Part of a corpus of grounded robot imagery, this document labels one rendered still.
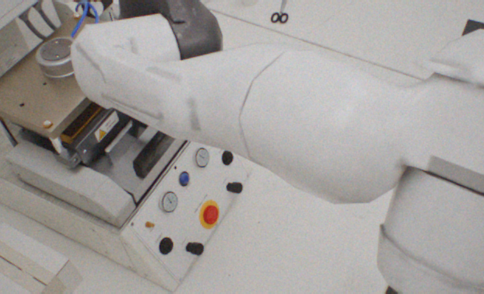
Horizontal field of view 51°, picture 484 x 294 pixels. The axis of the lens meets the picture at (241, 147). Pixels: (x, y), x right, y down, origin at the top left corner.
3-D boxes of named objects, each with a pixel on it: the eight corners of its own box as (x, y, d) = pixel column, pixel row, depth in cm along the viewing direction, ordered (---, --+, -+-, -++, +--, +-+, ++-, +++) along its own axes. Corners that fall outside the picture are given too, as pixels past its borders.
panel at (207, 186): (179, 284, 101) (127, 225, 91) (249, 175, 117) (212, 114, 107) (186, 286, 100) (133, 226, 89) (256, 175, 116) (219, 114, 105)
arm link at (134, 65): (346, 36, 43) (195, -7, 68) (137, 88, 35) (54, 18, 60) (345, 151, 48) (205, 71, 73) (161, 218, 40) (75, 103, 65)
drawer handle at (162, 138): (135, 175, 92) (130, 162, 89) (180, 120, 100) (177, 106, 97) (144, 179, 91) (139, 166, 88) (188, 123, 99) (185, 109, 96)
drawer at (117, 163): (21, 152, 103) (4, 126, 97) (89, 83, 114) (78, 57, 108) (138, 205, 92) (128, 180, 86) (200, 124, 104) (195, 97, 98)
